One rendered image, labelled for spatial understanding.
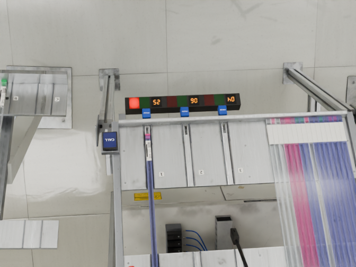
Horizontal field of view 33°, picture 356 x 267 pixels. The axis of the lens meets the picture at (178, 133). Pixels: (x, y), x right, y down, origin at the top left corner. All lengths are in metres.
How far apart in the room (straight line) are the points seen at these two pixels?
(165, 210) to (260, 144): 0.40
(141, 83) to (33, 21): 0.48
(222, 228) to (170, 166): 0.35
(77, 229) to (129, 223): 0.73
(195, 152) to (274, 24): 0.91
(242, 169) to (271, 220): 0.36
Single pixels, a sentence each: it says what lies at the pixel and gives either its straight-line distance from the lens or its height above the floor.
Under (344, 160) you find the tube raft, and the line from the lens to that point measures 1.77.
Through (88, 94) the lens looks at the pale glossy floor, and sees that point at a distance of 2.45.
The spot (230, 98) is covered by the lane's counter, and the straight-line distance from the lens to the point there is 1.80.
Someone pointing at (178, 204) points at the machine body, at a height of 0.60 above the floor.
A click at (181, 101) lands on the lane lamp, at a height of 0.66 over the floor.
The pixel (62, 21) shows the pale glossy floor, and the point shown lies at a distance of 2.40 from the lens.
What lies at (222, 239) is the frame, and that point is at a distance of 1.96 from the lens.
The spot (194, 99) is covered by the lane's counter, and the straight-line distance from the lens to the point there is 1.79.
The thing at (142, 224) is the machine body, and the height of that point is 0.62.
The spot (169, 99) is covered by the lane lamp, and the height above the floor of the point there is 0.66.
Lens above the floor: 2.38
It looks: 72 degrees down
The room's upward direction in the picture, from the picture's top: 163 degrees clockwise
